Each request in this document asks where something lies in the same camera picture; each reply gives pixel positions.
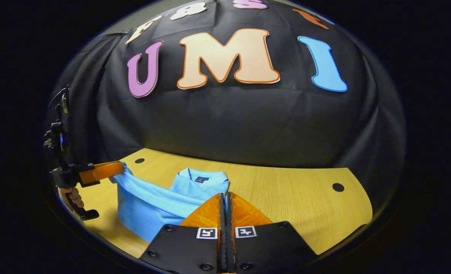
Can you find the black backdrop cloth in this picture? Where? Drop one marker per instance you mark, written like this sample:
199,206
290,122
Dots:
229,125

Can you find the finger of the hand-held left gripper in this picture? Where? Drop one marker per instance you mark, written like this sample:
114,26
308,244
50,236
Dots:
99,172

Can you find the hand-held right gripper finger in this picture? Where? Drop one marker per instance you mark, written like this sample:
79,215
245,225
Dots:
230,243
223,243

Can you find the light blue T-shirt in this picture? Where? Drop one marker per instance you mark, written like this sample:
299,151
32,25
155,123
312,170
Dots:
149,205

